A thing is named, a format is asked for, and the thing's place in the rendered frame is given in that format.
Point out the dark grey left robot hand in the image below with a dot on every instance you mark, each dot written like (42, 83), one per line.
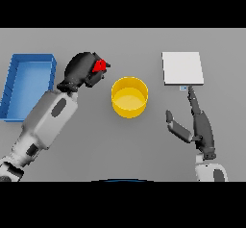
(80, 69)

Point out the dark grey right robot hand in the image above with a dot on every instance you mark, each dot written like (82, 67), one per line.
(202, 130)

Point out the red beaker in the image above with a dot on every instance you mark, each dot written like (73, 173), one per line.
(99, 65)

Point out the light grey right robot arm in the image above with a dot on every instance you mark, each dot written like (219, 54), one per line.
(209, 171)

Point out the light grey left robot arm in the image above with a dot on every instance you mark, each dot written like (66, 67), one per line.
(41, 122)

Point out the yellow bowl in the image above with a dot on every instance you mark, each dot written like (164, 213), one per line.
(129, 97)

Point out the pale square measuring scale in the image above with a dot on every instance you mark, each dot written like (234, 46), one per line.
(182, 67)

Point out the blue tray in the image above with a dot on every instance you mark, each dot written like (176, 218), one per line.
(27, 85)

